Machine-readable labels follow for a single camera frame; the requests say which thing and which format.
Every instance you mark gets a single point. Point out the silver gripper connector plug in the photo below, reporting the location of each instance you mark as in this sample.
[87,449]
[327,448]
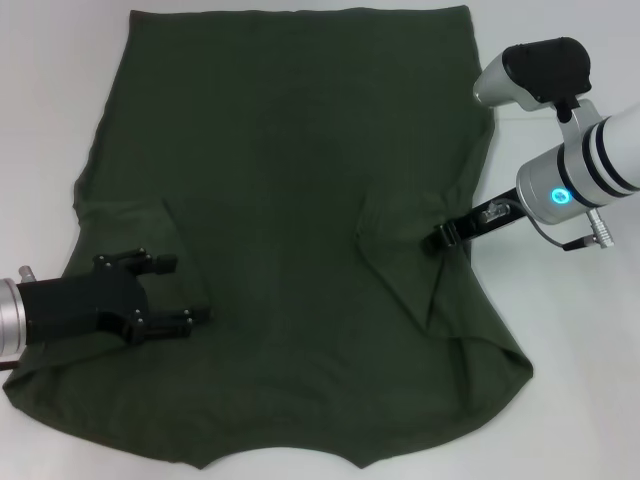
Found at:
[495,211]
[25,273]

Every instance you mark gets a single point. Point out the dark green shirt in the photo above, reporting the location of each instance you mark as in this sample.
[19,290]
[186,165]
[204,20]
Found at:
[275,200]

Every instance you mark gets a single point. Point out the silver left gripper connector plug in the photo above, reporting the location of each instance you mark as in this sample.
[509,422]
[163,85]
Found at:
[25,273]

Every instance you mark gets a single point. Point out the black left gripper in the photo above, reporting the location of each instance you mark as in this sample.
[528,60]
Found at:
[80,305]

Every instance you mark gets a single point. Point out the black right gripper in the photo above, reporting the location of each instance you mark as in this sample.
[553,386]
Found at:
[480,225]

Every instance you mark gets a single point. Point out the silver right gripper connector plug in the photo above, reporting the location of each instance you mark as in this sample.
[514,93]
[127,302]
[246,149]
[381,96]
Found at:
[495,211]

